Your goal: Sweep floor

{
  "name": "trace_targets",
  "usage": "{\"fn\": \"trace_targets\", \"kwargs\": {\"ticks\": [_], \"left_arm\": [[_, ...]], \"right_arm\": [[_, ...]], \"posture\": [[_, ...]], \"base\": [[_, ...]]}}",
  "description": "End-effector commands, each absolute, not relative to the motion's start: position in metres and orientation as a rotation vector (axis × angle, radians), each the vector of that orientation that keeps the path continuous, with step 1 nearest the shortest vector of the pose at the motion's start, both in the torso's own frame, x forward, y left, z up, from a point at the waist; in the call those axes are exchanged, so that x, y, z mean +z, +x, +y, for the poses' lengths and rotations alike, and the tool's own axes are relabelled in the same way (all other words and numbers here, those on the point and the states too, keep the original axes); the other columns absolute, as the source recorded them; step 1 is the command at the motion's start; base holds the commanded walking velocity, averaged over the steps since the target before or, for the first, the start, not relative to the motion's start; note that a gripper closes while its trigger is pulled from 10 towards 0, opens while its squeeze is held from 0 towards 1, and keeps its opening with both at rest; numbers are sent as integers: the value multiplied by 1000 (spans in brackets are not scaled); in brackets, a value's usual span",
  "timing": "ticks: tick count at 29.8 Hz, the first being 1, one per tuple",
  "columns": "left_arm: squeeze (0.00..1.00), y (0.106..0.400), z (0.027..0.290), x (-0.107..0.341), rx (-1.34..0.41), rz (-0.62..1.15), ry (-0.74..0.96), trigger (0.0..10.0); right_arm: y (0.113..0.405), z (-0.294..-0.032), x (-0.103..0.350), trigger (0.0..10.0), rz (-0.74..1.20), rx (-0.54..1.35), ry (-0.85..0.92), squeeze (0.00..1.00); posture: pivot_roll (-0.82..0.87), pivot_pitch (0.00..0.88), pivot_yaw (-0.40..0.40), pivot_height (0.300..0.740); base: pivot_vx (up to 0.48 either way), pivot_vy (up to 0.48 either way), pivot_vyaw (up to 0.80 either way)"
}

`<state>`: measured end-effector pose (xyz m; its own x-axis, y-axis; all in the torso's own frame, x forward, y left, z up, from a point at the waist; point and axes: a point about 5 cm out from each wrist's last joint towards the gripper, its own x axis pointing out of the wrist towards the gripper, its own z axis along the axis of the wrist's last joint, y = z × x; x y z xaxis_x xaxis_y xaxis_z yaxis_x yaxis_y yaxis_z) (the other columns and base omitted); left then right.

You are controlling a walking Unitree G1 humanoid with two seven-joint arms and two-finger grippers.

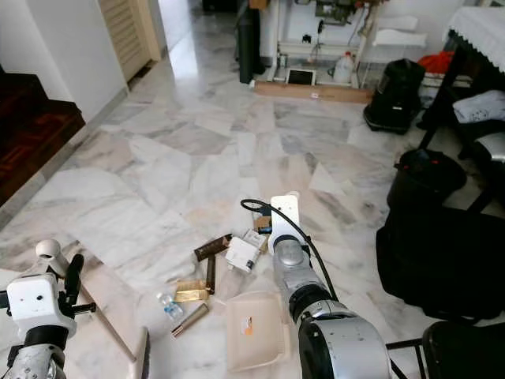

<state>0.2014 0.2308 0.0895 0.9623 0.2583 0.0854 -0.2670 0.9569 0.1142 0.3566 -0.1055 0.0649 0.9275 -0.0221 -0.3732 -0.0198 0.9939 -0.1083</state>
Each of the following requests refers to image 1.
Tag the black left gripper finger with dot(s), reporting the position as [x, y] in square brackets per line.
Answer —
[73, 282]

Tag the beige hand broom purple bristles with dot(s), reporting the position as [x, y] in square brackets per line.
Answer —
[48, 249]

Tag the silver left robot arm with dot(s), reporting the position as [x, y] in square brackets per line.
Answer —
[39, 359]

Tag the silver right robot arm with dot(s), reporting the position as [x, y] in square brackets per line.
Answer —
[347, 347]

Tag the black floor appliance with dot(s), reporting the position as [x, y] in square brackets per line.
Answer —
[394, 95]

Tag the brown cardboard piece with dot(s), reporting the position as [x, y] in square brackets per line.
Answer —
[262, 223]

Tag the white carton box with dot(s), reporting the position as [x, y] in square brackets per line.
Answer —
[243, 253]

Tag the dark brown wrapper bar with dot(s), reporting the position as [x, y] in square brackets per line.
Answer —
[213, 246]

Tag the dark brown stick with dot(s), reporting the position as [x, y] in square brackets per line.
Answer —
[211, 274]

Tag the small clear plastic bottle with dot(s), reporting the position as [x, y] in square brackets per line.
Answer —
[170, 305]

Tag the gold foil wrapper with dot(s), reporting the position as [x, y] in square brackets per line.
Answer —
[192, 290]

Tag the long wooden plank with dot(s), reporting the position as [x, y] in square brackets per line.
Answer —
[312, 91]

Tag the white framed tablet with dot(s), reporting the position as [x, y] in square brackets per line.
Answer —
[301, 77]

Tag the dark wooden staircase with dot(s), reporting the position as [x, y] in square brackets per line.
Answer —
[35, 134]

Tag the white plastic jug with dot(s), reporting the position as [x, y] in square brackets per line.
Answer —
[344, 69]

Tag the tall black cylinder bin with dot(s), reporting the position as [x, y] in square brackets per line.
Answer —
[249, 43]

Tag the white sewing machine table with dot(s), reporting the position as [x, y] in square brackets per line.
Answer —
[316, 31]

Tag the white plastic stool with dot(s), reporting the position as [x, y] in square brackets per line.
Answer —
[394, 35]

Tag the beige louvered door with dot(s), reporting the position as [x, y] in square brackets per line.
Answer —
[129, 33]

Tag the red cloth bundle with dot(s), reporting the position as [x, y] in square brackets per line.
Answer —
[435, 61]

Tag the grey blue bag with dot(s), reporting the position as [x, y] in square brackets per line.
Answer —
[480, 106]

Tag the white lace tablecloth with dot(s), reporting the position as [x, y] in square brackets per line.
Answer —
[477, 31]

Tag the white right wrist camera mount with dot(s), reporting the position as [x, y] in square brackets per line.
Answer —
[286, 229]

